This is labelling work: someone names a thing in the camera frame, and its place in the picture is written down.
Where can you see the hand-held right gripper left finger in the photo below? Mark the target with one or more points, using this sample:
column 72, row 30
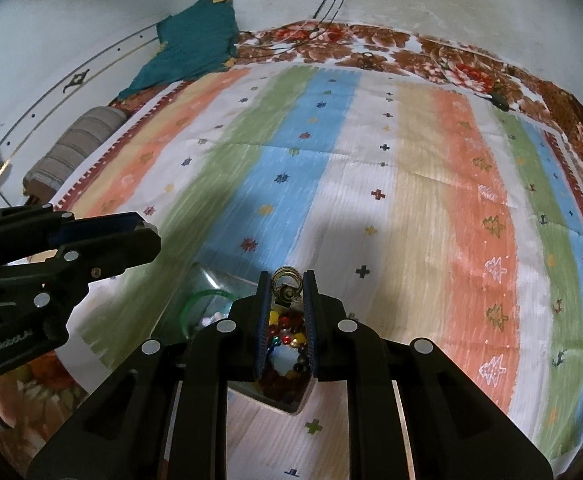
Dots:
column 263, row 320

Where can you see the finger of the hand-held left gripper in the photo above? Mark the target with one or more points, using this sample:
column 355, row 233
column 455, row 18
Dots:
column 121, row 255
column 106, row 225

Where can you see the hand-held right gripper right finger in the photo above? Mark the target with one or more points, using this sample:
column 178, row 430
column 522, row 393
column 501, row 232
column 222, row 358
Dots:
column 310, row 320

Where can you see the gold hoop earring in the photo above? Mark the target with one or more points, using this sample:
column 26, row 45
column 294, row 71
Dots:
column 286, row 280

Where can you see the green jade bangle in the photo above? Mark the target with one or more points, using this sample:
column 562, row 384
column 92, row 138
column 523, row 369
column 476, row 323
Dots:
column 206, row 291

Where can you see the metal tin box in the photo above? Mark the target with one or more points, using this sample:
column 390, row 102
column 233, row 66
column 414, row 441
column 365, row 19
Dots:
column 211, row 275

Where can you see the striped bolster pillow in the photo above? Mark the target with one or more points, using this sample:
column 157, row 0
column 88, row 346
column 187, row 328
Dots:
column 76, row 145

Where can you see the striped patterned bed cover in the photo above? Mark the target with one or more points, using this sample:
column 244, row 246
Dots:
column 351, row 185

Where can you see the teal cloth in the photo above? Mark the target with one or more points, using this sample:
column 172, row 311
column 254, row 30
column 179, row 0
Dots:
column 191, row 40

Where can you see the small black device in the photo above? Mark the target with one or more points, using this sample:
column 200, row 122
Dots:
column 501, row 101

